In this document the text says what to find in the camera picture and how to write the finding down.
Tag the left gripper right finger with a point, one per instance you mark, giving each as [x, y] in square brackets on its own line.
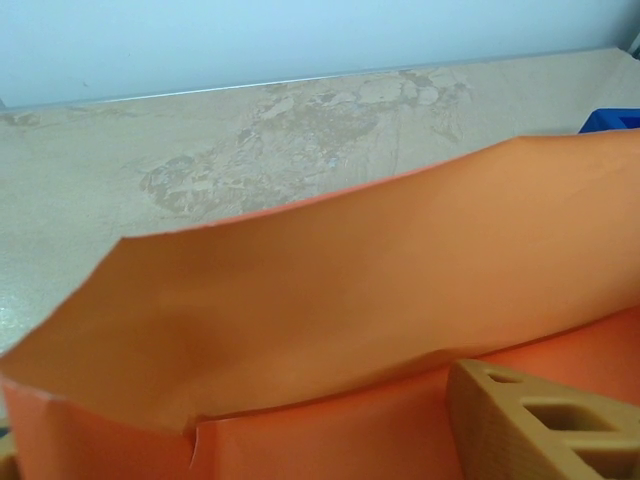
[500, 440]

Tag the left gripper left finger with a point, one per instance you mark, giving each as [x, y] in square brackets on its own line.
[7, 460]

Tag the orange wrapping paper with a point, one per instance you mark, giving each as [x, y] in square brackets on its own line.
[325, 280]

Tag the blue tape dispenser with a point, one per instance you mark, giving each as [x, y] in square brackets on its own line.
[615, 122]

